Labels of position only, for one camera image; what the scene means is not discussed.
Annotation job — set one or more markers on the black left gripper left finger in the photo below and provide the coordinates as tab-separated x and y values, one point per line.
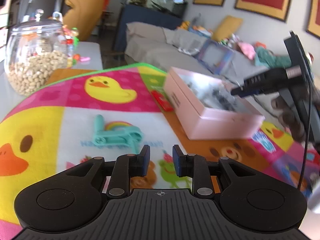
73	198

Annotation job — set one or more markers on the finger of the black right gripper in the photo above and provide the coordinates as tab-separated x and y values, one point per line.
270	81

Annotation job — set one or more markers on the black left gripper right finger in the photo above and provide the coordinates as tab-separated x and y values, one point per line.
248	198

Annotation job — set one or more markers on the clear plastic bag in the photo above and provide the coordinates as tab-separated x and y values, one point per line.
212	95

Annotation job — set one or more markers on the teal plastic clip tool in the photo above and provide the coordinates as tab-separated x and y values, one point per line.
116	134

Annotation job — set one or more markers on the red packet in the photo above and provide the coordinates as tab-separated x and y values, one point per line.
162	101

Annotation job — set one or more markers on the gloved right hand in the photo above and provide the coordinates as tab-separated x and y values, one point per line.
288	119

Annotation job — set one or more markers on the teal blanket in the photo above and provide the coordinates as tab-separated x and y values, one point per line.
265	57

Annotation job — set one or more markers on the pink plush toy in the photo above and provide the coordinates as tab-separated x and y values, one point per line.
247	49

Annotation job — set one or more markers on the purple framed picture box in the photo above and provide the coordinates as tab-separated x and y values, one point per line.
215	57

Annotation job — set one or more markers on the yellow cushion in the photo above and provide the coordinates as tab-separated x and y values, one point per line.
228	26

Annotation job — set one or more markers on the pink cardboard box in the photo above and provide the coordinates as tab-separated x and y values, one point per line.
202	123

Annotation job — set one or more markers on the colourful cartoon play mat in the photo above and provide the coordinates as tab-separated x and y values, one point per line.
52	130

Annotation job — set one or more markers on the grey covered sofa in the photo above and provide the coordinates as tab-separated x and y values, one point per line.
165	48

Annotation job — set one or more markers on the glass jar of nuts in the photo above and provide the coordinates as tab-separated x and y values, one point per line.
34	50

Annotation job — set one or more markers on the glass fish tank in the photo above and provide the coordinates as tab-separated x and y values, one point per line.
172	7

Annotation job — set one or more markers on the small red-lid jar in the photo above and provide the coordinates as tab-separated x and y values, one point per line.
70	47

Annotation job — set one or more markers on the dark blue cabinet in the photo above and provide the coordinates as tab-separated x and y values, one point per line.
134	17

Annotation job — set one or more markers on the green toy bottle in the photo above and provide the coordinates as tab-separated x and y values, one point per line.
75	34

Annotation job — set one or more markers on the white plastic bag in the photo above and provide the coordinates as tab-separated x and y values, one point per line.
57	16

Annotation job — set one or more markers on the yellow armchair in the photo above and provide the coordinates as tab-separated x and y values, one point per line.
83	15

